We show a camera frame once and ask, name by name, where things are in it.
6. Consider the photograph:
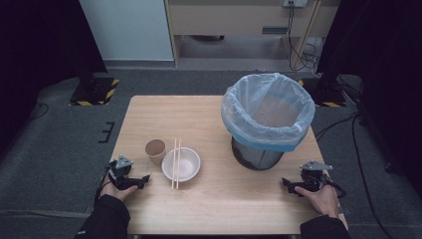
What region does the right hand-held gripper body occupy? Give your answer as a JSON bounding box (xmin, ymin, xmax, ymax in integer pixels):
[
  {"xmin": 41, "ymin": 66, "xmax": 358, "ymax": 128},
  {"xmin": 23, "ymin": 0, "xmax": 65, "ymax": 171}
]
[{"xmin": 299, "ymin": 159, "xmax": 334, "ymax": 194}]

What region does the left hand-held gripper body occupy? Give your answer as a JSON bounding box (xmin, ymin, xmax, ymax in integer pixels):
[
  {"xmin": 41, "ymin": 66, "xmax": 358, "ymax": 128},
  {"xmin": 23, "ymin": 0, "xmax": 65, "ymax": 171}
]
[{"xmin": 107, "ymin": 154, "xmax": 134, "ymax": 191}]

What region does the wooden chopstick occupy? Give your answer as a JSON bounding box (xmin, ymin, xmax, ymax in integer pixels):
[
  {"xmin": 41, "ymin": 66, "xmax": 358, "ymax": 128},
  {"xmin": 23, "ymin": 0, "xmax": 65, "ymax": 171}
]
[
  {"xmin": 170, "ymin": 137, "xmax": 178, "ymax": 191},
  {"xmin": 175, "ymin": 137, "xmax": 182, "ymax": 190}
]

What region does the brown paper cup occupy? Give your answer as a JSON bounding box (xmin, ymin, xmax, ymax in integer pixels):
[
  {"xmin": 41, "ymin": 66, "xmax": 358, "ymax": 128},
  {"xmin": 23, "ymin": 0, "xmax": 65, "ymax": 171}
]
[{"xmin": 144, "ymin": 138, "xmax": 167, "ymax": 166}]

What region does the metal trash bin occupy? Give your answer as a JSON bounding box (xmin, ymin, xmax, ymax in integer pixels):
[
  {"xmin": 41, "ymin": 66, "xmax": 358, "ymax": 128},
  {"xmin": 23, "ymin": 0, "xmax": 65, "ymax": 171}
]
[{"xmin": 230, "ymin": 135, "xmax": 286, "ymax": 171}]

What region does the white disposable bowl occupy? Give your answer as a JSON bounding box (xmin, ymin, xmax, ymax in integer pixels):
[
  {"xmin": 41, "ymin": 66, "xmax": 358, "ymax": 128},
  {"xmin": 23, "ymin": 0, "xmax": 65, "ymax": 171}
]
[{"xmin": 161, "ymin": 146, "xmax": 202, "ymax": 183}]

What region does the translucent blue bin liner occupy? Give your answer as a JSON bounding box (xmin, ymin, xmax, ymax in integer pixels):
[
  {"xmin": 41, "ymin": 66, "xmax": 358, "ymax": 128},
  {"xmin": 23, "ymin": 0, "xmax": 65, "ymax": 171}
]
[{"xmin": 220, "ymin": 72, "xmax": 317, "ymax": 153}]

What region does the person's left hand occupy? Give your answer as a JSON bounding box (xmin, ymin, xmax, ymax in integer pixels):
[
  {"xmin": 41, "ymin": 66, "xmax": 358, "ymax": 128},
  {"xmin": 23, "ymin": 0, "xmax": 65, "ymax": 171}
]
[{"xmin": 99, "ymin": 181, "xmax": 139, "ymax": 203}]

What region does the person's right hand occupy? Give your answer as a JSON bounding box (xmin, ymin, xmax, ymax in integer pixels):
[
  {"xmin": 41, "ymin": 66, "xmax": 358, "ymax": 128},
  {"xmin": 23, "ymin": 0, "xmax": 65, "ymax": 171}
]
[{"xmin": 294, "ymin": 184, "xmax": 340, "ymax": 219}]

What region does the black yellow-striped stand base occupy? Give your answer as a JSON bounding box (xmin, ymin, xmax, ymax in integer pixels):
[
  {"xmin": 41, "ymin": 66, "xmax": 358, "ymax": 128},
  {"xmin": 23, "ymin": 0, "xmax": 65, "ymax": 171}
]
[
  {"xmin": 68, "ymin": 77, "xmax": 120, "ymax": 108},
  {"xmin": 297, "ymin": 78, "xmax": 348, "ymax": 109}
]

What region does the white panel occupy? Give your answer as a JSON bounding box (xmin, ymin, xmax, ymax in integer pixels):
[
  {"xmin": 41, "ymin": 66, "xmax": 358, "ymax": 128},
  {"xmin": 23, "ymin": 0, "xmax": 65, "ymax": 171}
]
[{"xmin": 78, "ymin": 0, "xmax": 175, "ymax": 62}]

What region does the black curtain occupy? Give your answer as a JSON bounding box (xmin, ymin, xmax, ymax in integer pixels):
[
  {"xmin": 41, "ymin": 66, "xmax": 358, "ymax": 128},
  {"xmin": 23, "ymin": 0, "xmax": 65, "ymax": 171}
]
[
  {"xmin": 316, "ymin": 0, "xmax": 422, "ymax": 192},
  {"xmin": 0, "ymin": 0, "xmax": 108, "ymax": 157}
]

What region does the light wooden cabinet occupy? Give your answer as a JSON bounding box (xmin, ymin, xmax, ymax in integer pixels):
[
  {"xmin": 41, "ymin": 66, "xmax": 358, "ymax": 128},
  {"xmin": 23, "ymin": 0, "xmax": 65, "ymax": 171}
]
[{"xmin": 164, "ymin": 0, "xmax": 342, "ymax": 69}]

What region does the white power outlet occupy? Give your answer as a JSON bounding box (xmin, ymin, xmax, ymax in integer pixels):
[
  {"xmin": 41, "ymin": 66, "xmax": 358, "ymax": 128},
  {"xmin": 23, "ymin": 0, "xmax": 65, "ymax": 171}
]
[{"xmin": 282, "ymin": 0, "xmax": 309, "ymax": 9}]

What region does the left hand-held gripper cable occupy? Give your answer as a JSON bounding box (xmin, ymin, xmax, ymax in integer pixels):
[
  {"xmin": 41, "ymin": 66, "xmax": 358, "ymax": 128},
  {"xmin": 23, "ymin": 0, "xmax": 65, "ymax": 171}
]
[{"xmin": 94, "ymin": 161, "xmax": 117, "ymax": 204}]

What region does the hand-held gripper cable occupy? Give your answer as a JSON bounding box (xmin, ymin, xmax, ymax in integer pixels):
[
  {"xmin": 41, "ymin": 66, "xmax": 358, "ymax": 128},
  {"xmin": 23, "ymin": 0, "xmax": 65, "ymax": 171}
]
[
  {"xmin": 94, "ymin": 161, "xmax": 117, "ymax": 204},
  {"xmin": 321, "ymin": 173, "xmax": 348, "ymax": 200}
]

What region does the right hand-held gripper cable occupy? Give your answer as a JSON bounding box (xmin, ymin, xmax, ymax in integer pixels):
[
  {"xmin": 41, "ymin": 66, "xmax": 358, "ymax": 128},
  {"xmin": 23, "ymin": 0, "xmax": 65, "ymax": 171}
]
[{"xmin": 321, "ymin": 173, "xmax": 348, "ymax": 200}]

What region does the long black floor cable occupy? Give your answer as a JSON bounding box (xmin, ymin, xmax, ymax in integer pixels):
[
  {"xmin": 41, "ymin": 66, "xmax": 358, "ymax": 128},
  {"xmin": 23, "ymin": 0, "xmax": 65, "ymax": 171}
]
[{"xmin": 314, "ymin": 112, "xmax": 396, "ymax": 239}]

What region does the thin black floor cable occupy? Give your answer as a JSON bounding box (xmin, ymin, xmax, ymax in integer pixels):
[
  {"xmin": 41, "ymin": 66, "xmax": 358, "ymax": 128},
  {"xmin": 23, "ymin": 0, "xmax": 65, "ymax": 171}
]
[{"xmin": 27, "ymin": 102, "xmax": 51, "ymax": 121}]

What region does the bundle of black cables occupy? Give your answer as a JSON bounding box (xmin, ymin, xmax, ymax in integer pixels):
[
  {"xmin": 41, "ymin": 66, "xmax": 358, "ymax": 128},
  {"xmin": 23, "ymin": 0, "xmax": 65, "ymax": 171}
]
[{"xmin": 286, "ymin": 1, "xmax": 325, "ymax": 73}]

